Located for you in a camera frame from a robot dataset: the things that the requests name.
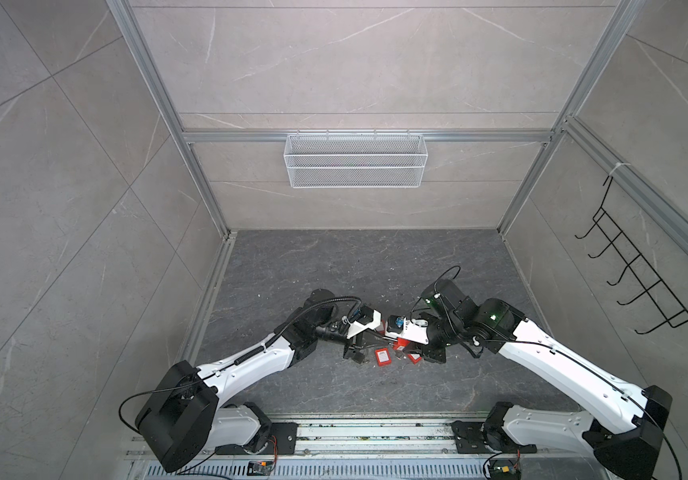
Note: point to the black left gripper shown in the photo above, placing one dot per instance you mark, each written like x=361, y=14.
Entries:
x=358, y=347

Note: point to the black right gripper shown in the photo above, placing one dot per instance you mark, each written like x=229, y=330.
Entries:
x=432, y=354

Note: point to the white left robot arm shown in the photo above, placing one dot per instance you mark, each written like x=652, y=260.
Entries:
x=187, y=411

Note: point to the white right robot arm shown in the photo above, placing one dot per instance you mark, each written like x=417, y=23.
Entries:
x=618, y=423

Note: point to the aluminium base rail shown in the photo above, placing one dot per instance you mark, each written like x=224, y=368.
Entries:
x=389, y=446

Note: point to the white wire mesh basket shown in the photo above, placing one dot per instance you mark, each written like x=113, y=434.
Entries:
x=355, y=160

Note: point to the black wire hook rack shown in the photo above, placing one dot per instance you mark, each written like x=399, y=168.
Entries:
x=652, y=286

